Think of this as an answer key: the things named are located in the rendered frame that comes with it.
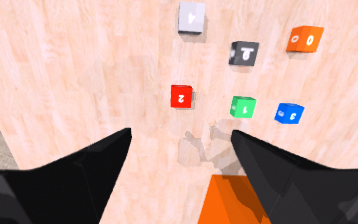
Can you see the green block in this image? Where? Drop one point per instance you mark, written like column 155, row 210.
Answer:
column 242, row 107

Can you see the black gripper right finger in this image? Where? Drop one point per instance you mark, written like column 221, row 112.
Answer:
column 293, row 189

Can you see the blue block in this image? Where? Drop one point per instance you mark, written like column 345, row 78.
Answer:
column 289, row 113

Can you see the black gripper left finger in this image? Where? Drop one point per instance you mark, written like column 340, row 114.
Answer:
column 74, row 189

